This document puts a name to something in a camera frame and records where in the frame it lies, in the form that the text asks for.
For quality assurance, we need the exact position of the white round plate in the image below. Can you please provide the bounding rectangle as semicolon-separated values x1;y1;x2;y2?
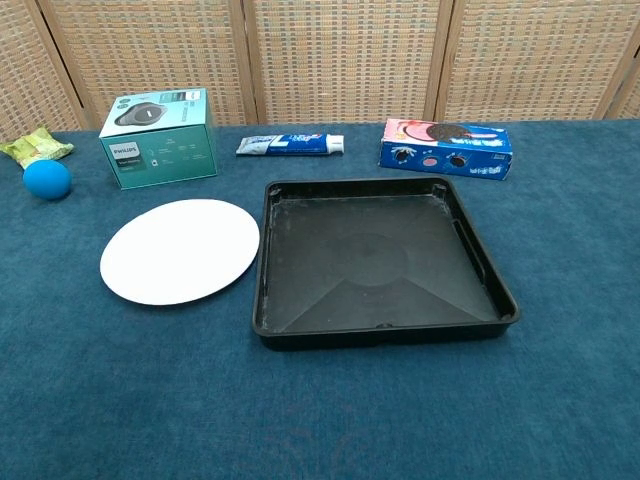
99;198;261;306

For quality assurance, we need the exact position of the black square plastic tray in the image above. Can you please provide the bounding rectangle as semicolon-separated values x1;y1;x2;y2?
249;175;522;352

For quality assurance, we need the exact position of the blue white toothpaste tube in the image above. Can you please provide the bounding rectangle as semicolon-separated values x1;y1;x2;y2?
235;132;346;158

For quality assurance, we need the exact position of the blue Oreo cookie box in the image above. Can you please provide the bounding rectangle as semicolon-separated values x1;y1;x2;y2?
377;118;514;182

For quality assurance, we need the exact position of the dark teal felt tablecloth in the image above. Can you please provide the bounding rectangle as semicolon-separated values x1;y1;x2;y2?
0;118;640;480

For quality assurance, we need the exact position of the teal Philips speaker box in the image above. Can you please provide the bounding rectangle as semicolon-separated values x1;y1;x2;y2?
98;87;220;191

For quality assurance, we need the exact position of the woven rattan folding screen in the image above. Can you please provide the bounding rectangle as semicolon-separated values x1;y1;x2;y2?
0;0;640;144

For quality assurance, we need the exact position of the blue ball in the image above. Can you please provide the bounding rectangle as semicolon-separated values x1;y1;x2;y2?
22;159;73;202

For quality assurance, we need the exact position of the yellow green snack packet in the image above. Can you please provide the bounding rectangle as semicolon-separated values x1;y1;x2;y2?
0;126;75;170

